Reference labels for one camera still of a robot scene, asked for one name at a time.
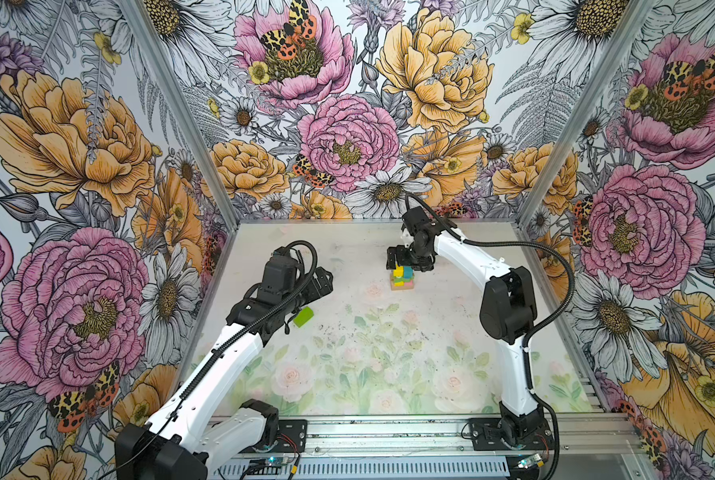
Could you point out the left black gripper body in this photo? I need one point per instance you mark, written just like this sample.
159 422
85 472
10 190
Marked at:
308 293

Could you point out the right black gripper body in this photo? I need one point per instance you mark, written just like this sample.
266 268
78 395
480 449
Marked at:
413 256

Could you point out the lime green block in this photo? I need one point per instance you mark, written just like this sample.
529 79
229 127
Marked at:
303 317

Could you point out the natural wood block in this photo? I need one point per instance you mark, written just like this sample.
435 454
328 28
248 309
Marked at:
402 286

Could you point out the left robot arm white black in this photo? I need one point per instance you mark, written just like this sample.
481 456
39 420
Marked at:
178 441

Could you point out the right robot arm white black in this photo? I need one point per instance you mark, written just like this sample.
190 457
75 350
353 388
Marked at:
507 314

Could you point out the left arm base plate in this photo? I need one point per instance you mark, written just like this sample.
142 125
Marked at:
283 436

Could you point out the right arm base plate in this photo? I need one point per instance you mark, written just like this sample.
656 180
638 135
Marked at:
483 433

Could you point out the white vented cable duct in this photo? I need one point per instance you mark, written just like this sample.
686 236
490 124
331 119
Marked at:
420 467

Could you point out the aluminium front rail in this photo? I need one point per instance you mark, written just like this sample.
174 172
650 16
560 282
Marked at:
427 435

